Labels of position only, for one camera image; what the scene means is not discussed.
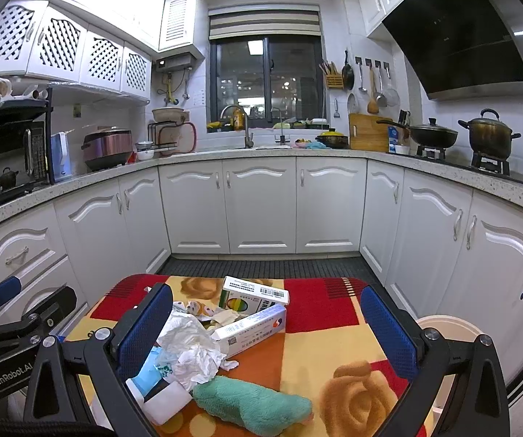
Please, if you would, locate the wooden cutting board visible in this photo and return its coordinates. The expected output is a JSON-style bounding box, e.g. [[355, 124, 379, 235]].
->
[[348, 114, 391, 152]]

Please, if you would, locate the blue water jug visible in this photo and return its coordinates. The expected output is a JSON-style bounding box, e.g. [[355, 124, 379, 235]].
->
[[51, 131, 73, 182]]

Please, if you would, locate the dark kitchen window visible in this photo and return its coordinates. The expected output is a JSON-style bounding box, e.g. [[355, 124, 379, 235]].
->
[[209, 36, 327, 128]]

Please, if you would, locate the white small box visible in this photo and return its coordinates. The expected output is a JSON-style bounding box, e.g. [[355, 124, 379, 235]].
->
[[144, 379, 192, 425]]

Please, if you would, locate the blue plastic wipes pack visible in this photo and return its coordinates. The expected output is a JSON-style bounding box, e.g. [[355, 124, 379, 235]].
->
[[132, 346, 169, 401]]

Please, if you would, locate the wooden spatula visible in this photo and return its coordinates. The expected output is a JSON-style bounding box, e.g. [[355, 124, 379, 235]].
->
[[367, 67, 379, 114]]

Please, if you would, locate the black range hood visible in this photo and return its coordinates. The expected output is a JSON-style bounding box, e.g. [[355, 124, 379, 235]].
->
[[383, 0, 523, 101]]

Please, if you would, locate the colourful patterned table blanket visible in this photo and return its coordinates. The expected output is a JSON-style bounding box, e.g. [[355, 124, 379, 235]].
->
[[67, 274, 407, 436]]

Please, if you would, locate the long white blue box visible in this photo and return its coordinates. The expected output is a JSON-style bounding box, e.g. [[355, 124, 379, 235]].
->
[[211, 304, 286, 358]]

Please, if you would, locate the bronze stock pot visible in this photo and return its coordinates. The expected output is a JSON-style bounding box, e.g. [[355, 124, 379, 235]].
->
[[458, 109, 521, 161]]

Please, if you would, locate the kitchen faucet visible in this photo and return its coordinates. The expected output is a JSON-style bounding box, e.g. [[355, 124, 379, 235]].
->
[[221, 104, 254, 149]]

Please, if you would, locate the white box rainbow print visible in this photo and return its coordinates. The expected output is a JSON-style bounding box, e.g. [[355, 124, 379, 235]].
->
[[219, 276, 290, 316]]

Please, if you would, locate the white tissue paper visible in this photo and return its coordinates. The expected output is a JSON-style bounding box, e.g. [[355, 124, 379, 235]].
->
[[155, 310, 239, 393]]

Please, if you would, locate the black yellow casserole pot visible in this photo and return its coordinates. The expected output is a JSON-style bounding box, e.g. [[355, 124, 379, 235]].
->
[[316, 130, 349, 149]]

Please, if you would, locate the green fluffy cloth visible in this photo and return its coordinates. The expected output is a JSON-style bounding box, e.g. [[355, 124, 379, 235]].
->
[[192, 376, 314, 436]]

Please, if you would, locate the snack wrapper with faces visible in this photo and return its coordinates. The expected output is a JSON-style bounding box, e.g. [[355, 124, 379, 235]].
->
[[173, 300, 215, 323]]

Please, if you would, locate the black microwave oven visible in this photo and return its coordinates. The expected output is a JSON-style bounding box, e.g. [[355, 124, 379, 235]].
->
[[0, 121, 45, 192]]

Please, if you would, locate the black wok with lid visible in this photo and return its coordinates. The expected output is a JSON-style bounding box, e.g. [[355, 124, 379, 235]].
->
[[377, 119, 458, 149]]

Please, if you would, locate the pink rice cooker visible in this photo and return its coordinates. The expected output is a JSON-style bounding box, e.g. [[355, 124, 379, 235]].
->
[[81, 127, 134, 172]]

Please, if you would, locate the dish rack with bowl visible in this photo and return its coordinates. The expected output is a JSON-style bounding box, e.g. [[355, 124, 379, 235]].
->
[[148, 107, 197, 157]]

